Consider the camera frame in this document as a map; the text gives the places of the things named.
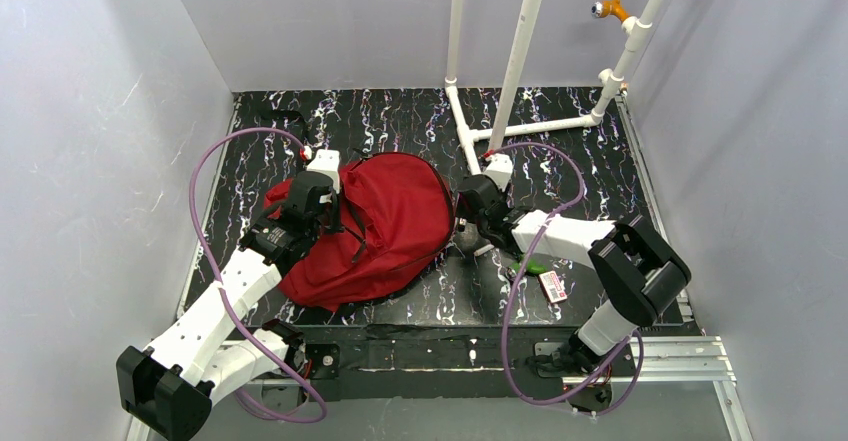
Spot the white pen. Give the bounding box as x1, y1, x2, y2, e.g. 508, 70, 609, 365
473, 244, 494, 257

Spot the red student backpack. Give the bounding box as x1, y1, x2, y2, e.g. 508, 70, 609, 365
278, 152, 455, 311

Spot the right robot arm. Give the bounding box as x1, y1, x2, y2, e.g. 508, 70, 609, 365
458, 174, 692, 373

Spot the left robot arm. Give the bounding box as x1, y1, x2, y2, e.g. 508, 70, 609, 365
116, 171, 340, 440

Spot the small red white card box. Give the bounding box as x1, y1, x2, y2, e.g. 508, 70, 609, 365
538, 271, 568, 304

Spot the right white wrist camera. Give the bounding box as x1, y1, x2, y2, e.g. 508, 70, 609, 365
483, 153, 514, 192

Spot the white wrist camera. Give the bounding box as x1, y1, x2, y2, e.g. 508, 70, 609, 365
300, 146, 341, 194
483, 153, 514, 192

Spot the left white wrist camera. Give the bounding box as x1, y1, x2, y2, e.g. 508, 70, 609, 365
300, 146, 341, 194

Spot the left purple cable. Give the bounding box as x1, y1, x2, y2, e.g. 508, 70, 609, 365
188, 126, 329, 425

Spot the purple cable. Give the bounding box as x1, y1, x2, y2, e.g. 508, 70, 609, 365
482, 141, 645, 419
188, 126, 329, 425

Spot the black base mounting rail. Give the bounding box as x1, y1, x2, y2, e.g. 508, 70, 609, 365
267, 321, 736, 402

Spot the white PVC pipe frame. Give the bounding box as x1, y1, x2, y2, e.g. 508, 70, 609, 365
445, 0, 692, 176

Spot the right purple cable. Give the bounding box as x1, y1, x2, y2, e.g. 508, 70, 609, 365
482, 141, 645, 419

